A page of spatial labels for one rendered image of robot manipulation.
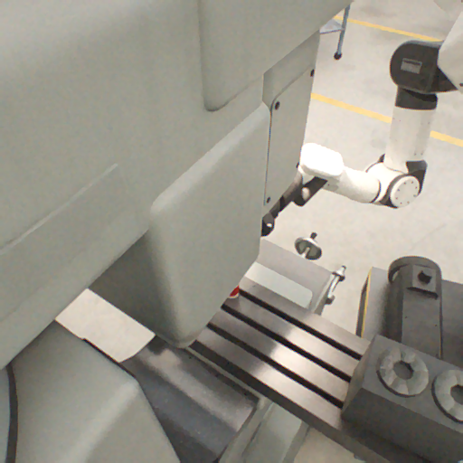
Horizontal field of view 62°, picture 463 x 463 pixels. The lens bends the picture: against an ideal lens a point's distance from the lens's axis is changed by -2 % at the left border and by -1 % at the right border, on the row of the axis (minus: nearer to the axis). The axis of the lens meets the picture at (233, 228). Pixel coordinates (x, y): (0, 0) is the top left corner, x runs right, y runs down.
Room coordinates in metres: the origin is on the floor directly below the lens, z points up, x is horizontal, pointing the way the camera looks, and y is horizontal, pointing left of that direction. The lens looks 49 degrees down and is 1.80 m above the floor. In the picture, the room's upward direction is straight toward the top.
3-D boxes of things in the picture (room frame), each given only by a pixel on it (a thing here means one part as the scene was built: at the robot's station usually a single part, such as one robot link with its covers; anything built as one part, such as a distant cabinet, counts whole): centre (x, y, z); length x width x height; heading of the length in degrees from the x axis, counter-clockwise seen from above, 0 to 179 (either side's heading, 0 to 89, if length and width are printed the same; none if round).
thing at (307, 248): (0.92, -0.27, 0.60); 0.16 x 0.12 x 0.12; 147
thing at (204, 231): (0.34, 0.11, 1.47); 0.24 x 0.19 x 0.26; 57
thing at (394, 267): (0.89, -0.73, 0.50); 0.20 x 0.05 x 0.20; 72
